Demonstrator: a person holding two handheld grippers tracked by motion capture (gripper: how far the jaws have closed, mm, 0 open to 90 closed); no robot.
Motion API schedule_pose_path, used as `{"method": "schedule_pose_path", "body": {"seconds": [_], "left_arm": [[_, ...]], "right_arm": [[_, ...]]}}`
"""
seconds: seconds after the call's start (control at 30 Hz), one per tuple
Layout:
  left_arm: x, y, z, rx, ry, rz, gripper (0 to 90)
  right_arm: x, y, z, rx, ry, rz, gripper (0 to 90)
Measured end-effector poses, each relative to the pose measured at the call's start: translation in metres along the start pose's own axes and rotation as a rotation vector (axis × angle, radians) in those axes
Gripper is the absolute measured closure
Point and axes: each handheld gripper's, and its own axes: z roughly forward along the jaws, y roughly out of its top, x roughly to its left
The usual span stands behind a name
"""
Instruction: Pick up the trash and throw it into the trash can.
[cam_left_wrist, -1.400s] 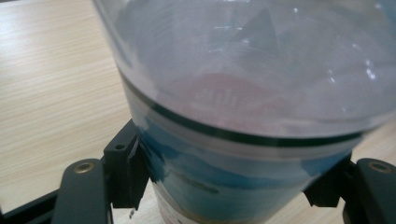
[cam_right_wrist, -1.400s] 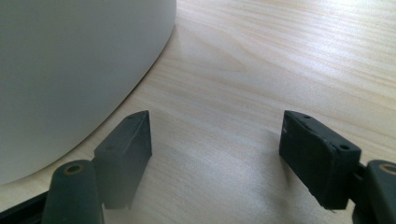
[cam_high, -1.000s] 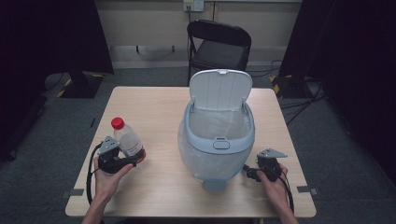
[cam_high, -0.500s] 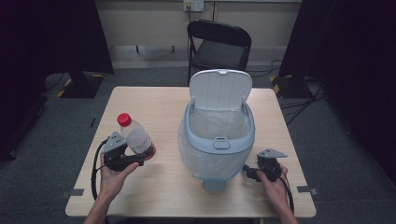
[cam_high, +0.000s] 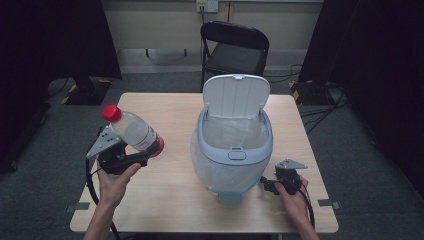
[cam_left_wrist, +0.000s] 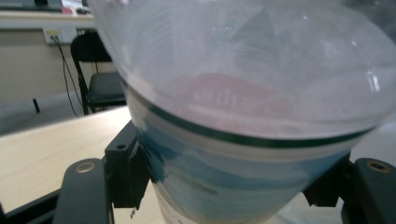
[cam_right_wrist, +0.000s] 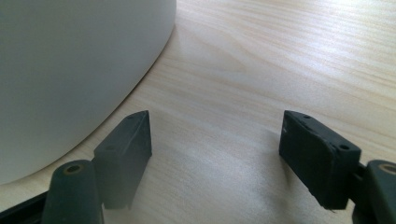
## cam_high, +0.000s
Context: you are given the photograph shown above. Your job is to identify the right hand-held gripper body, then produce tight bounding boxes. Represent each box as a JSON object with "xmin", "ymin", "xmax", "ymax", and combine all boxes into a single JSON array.
[{"xmin": 274, "ymin": 158, "xmax": 309, "ymax": 196}]

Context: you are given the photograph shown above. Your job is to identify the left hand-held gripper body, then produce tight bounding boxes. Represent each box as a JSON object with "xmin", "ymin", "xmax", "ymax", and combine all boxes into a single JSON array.
[{"xmin": 85, "ymin": 125, "xmax": 150, "ymax": 176}]

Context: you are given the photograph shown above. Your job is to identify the clear plastic bottle red cap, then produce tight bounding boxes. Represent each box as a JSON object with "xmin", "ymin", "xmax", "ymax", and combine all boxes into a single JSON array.
[{"xmin": 101, "ymin": 103, "xmax": 166, "ymax": 159}]

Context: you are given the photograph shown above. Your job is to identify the light blue trash bin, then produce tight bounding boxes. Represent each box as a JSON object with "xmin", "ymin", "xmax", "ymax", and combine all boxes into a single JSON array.
[{"xmin": 190, "ymin": 73, "xmax": 274, "ymax": 206}]

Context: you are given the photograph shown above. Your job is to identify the person's left hand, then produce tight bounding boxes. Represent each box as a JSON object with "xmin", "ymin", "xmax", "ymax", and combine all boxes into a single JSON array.
[{"xmin": 97, "ymin": 162, "xmax": 142, "ymax": 208}]

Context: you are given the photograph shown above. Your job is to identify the person's right hand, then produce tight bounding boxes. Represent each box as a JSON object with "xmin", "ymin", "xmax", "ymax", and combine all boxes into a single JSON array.
[{"xmin": 274, "ymin": 176, "xmax": 313, "ymax": 223}]

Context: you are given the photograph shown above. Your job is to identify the grey tape piece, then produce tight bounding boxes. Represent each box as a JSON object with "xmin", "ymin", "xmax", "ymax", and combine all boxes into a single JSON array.
[
  {"xmin": 317, "ymin": 198, "xmax": 342, "ymax": 211},
  {"xmin": 64, "ymin": 201, "xmax": 91, "ymax": 213}
]

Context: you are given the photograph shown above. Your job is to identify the clear plastic bin liner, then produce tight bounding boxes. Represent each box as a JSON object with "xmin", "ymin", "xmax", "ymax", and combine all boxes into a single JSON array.
[{"xmin": 190, "ymin": 114, "xmax": 273, "ymax": 195}]

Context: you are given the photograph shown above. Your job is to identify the black stand base striped tape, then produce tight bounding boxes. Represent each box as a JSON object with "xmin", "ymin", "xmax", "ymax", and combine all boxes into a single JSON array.
[
  {"xmin": 60, "ymin": 77, "xmax": 113, "ymax": 107},
  {"xmin": 288, "ymin": 79, "xmax": 332, "ymax": 107}
]

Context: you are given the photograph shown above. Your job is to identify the black folding chair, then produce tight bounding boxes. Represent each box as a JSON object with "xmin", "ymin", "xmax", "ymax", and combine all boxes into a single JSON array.
[{"xmin": 199, "ymin": 20, "xmax": 270, "ymax": 90}]

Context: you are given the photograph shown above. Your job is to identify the black curtain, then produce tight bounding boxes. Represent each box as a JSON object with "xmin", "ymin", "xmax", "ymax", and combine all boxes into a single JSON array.
[
  {"xmin": 298, "ymin": 0, "xmax": 424, "ymax": 199},
  {"xmin": 0, "ymin": 0, "xmax": 123, "ymax": 174}
]

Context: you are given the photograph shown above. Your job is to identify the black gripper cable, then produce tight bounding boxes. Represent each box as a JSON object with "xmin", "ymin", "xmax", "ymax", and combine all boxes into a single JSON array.
[
  {"xmin": 298, "ymin": 188, "xmax": 317, "ymax": 230},
  {"xmin": 85, "ymin": 156, "xmax": 123, "ymax": 240}
]

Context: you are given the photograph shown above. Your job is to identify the black floor cables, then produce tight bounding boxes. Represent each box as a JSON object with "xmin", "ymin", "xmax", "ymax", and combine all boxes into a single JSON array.
[{"xmin": 266, "ymin": 63, "xmax": 350, "ymax": 135}]

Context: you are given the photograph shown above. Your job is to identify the white wall socket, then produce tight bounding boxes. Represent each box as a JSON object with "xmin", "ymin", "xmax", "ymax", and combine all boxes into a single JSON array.
[{"xmin": 196, "ymin": 0, "xmax": 220, "ymax": 14}]

